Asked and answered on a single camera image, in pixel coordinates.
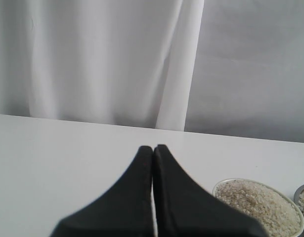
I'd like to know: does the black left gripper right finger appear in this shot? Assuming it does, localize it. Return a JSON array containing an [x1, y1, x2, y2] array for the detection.
[[153, 145, 267, 237]]

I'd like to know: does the small white ceramic bowl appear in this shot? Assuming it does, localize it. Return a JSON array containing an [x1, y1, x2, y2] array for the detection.
[[211, 178, 304, 237]]

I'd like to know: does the white backdrop curtain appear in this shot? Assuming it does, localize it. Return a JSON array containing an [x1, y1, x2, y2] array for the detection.
[[0, 0, 304, 142]]

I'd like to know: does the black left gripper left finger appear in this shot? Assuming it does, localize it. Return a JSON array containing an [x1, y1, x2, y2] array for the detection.
[[51, 146, 154, 237]]

